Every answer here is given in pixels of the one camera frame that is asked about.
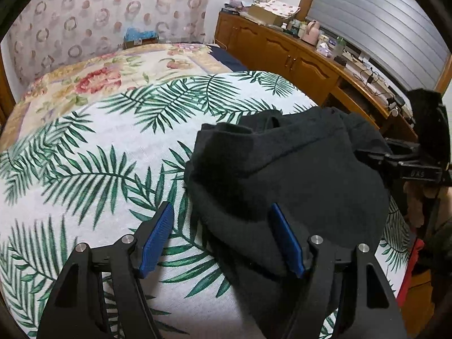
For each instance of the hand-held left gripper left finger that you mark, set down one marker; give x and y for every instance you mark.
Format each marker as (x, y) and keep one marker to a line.
(155, 240)

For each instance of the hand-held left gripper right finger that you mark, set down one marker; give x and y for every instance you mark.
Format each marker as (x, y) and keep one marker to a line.
(287, 240)

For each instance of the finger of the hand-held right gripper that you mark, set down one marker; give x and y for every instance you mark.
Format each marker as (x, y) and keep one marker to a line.
(404, 148)
(413, 174)

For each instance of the black t-shirt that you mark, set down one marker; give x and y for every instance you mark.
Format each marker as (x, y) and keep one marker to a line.
(282, 169)

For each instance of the person's right forearm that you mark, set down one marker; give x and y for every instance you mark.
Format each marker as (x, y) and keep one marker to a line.
(436, 247)

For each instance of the person's right hand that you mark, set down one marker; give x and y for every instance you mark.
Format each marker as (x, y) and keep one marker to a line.
(416, 204)

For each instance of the red cloth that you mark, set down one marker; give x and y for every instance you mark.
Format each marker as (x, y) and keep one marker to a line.
(411, 272)

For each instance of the leaf print blanket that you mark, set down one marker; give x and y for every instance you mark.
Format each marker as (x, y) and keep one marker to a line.
(88, 169)

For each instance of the grey window blind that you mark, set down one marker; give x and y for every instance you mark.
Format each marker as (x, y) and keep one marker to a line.
(381, 21)

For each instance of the pink kettle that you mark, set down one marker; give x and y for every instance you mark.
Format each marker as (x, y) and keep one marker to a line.
(311, 31)

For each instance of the wooden cabinet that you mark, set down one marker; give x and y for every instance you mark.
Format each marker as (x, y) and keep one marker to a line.
(279, 53)

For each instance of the floral blanket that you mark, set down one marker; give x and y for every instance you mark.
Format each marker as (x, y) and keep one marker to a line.
(95, 77)

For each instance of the dark blue cloth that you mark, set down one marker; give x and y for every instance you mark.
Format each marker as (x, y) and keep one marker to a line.
(229, 60)

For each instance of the large cardboard box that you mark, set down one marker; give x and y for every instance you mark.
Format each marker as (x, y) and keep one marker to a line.
(268, 16)

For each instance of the small cardboard box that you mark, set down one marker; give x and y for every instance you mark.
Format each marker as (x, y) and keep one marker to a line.
(141, 42)

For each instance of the wooden louvered door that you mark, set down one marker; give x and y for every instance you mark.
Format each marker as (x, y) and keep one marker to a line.
(6, 91)

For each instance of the purple tissue box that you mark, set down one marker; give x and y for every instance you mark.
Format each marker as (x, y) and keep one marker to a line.
(236, 4)

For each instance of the circle pattern curtain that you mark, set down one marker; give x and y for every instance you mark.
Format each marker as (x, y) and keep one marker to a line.
(99, 10)

